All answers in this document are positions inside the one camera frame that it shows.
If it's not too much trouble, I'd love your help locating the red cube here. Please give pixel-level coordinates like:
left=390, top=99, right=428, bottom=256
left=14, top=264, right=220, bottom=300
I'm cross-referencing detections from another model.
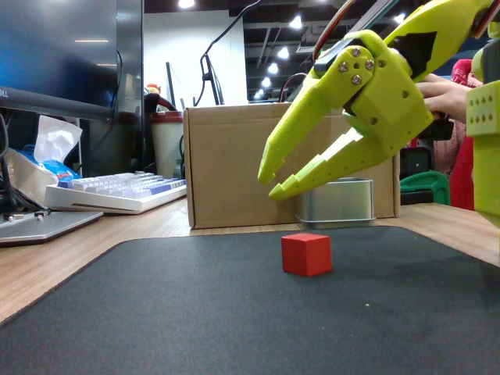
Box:
left=280, top=232, right=334, bottom=278

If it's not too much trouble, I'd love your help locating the rectangular metal tin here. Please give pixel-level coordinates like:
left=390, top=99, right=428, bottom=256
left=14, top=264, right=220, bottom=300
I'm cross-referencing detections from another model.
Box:
left=299, top=177, right=375, bottom=220

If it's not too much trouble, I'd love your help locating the person's bare hand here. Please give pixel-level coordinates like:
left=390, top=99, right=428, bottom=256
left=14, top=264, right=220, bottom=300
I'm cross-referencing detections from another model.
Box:
left=415, top=73, right=472, bottom=124

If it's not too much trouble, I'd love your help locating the black box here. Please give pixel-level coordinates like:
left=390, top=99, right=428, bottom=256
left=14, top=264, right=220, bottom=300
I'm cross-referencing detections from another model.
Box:
left=399, top=145, right=433, bottom=180

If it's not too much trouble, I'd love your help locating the green plastic object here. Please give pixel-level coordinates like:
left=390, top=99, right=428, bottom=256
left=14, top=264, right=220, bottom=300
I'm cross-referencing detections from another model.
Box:
left=399, top=170, right=452, bottom=207

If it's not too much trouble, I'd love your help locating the brown cardboard box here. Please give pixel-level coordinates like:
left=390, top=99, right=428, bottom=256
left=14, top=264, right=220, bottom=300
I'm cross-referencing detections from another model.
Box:
left=182, top=102, right=402, bottom=230

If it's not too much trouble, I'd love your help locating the person in red clothing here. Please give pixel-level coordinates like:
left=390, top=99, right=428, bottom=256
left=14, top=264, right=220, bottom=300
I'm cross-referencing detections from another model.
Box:
left=431, top=58, right=486, bottom=212

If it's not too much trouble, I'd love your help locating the white cup with red lid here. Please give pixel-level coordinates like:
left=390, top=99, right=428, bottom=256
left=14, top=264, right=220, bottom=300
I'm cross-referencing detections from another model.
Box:
left=149, top=110, right=185, bottom=180

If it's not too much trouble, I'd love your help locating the black mouse mat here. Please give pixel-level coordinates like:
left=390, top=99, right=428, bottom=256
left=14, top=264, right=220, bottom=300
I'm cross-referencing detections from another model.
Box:
left=0, top=225, right=500, bottom=375

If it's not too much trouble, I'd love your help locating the white and blue keyboard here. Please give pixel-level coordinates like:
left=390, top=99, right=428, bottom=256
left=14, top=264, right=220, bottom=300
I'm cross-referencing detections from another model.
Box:
left=44, top=170, right=188, bottom=216

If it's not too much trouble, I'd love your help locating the blue tissue pack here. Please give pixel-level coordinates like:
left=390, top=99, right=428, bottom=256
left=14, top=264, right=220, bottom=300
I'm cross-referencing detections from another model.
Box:
left=4, top=114, right=84, bottom=206

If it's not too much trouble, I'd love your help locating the black Dell monitor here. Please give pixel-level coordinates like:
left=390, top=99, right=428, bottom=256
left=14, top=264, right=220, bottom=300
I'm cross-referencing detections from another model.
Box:
left=0, top=0, right=145, bottom=120

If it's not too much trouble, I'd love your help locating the silver monitor stand base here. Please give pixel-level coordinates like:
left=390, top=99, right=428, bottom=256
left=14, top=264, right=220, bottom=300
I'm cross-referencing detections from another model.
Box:
left=0, top=209, right=105, bottom=248

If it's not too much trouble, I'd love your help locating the thin red wire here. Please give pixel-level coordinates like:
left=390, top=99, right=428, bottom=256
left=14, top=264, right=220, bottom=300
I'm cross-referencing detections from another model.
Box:
left=280, top=71, right=310, bottom=103

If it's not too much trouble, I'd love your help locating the red white black servo cable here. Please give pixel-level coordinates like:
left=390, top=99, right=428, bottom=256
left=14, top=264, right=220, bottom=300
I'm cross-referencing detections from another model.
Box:
left=312, top=0, right=359, bottom=63

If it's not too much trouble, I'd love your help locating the black background cable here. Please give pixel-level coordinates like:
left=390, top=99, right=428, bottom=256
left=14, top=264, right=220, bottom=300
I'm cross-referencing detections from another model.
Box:
left=193, top=0, right=262, bottom=107

